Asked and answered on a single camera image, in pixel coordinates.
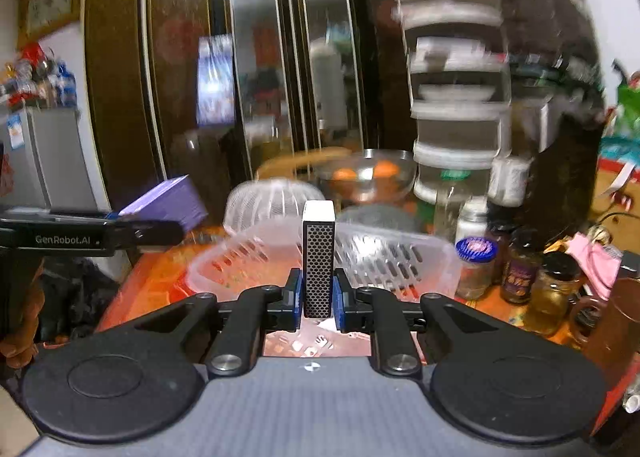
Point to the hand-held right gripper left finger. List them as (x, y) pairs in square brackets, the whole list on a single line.
[(295, 294)]

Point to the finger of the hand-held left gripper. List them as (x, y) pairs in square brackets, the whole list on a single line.
[(150, 234)]

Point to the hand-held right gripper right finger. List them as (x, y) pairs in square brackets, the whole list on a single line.
[(340, 298)]

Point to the purple card box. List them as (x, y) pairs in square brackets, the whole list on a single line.
[(167, 199)]

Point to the black and white matchbox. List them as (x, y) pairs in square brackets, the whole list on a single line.
[(318, 262)]

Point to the clear slotted plastic basket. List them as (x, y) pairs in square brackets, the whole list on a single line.
[(380, 257)]

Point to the grey refrigerator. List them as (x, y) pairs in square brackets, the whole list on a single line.
[(45, 157)]

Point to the white round plastic colander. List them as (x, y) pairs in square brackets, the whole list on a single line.
[(272, 204)]

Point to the metal bowl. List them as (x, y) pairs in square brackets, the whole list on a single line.
[(365, 177)]

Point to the orange fruit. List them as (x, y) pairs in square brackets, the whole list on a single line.
[(342, 173), (385, 168)]

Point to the curved wooden chair back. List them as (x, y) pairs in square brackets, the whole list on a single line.
[(295, 161)]

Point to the blue lid glass jar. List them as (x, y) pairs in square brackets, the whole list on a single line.
[(475, 264)]

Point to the tall clear glass bottle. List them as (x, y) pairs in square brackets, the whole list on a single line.
[(450, 202)]

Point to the white cap small bottle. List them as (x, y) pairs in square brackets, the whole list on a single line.
[(471, 222)]

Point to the colourful packets pile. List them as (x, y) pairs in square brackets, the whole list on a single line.
[(37, 79)]

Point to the dark wooden wardrobe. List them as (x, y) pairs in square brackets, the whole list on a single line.
[(165, 62)]

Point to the dark purple label jar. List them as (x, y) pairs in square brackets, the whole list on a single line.
[(521, 269)]

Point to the white label jar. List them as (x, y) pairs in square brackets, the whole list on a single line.
[(509, 182)]

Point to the black lid honey jar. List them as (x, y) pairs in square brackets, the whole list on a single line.
[(552, 292)]

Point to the stacked clear storage containers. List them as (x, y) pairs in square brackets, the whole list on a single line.
[(452, 87)]

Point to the pink cloth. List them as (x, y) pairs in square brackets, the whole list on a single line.
[(597, 262)]

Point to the brown mug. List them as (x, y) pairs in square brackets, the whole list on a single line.
[(612, 322)]

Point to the dark bulky object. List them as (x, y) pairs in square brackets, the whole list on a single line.
[(555, 87)]

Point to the green bag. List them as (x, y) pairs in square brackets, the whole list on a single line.
[(629, 102)]

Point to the framed wall picture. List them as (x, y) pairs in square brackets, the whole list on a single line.
[(50, 4)]

